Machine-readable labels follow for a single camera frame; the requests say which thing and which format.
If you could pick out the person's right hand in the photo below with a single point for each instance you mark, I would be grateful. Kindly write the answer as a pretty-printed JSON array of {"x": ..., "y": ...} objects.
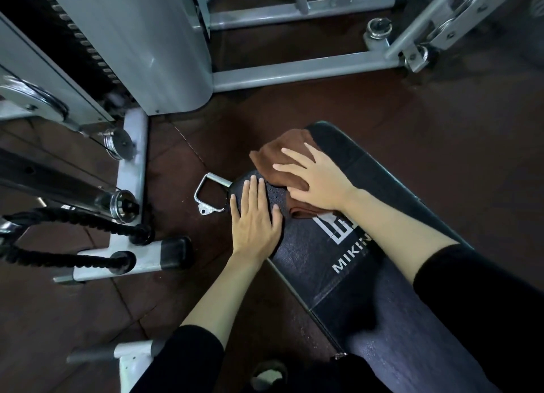
[{"x": 325, "y": 184}]

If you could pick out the person's left hand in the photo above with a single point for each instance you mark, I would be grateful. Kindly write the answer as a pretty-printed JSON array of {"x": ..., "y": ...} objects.
[{"x": 254, "y": 227}]

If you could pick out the person's left thumb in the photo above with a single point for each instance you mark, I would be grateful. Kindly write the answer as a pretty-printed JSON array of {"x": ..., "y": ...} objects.
[{"x": 276, "y": 220}]

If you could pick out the person's right thumb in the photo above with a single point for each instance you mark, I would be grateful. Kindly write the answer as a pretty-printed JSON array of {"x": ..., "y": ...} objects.
[{"x": 297, "y": 194}]

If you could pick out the person's left little finger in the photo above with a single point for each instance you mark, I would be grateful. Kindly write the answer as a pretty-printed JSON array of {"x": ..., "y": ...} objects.
[{"x": 234, "y": 210}]

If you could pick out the person's right middle finger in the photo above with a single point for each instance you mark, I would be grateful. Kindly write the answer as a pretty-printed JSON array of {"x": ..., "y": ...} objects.
[{"x": 297, "y": 158}]

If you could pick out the person's left middle finger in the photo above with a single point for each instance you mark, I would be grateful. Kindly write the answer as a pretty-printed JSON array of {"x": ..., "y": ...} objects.
[{"x": 254, "y": 195}]

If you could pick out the brown cleaning cloth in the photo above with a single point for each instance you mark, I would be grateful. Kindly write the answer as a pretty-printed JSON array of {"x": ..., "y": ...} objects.
[{"x": 276, "y": 159}]

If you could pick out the person's left forearm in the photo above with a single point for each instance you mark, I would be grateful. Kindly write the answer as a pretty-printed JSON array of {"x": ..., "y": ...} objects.
[{"x": 212, "y": 303}]

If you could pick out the person's right forearm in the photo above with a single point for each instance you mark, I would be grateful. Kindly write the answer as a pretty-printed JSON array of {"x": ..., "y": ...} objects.
[{"x": 425, "y": 252}]

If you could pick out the black padded workout bench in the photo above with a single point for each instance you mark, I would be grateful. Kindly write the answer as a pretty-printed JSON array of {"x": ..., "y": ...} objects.
[{"x": 361, "y": 286}]

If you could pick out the chrome adjuster knob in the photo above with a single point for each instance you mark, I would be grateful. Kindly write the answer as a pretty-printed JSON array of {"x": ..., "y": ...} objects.
[{"x": 378, "y": 31}]

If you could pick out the person's shoe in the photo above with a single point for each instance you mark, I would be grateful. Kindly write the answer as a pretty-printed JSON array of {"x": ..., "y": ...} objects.
[{"x": 268, "y": 375}]

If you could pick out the chrome bar with round end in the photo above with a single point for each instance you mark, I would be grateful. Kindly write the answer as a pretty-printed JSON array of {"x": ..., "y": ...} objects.
[{"x": 63, "y": 184}]

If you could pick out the gray bench foot tube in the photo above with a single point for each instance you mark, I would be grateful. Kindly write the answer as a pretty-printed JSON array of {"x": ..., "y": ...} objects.
[{"x": 127, "y": 356}]

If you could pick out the gray weight stack cover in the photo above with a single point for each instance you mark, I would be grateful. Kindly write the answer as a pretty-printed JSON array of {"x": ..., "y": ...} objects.
[{"x": 148, "y": 44}]

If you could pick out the gray tubular machine frame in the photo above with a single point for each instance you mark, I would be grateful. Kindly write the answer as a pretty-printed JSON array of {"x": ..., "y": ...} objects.
[{"x": 297, "y": 67}]

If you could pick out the chrome swivel pulley bracket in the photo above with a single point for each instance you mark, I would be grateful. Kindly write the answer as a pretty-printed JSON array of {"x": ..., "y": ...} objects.
[{"x": 459, "y": 18}]

